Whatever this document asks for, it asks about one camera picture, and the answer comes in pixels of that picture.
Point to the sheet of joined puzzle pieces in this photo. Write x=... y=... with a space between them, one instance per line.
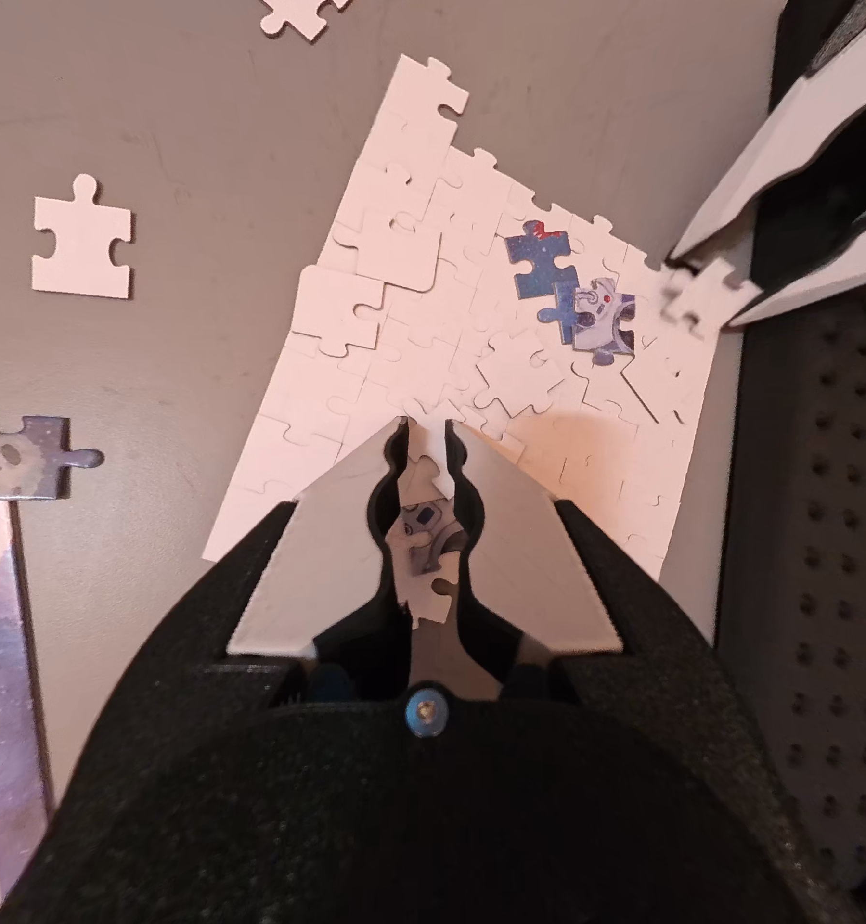
x=418 y=361

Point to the purple print puzzle piece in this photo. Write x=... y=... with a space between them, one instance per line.
x=433 y=538

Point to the grey crater print puzzle piece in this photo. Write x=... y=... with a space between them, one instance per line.
x=21 y=455

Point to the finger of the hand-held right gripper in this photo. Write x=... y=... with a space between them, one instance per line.
x=786 y=144
x=837 y=271

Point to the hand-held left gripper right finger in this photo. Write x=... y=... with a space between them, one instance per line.
x=541 y=570

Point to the white puzzle piece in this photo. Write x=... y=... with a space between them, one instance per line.
x=295 y=14
x=82 y=238
x=700 y=299
x=429 y=462

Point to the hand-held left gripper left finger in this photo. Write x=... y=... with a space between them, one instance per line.
x=310 y=570

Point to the dark blue red-marked puzzle piece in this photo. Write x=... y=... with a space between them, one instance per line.
x=541 y=263

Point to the red-eyed robot print puzzle piece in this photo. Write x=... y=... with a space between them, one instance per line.
x=602 y=317

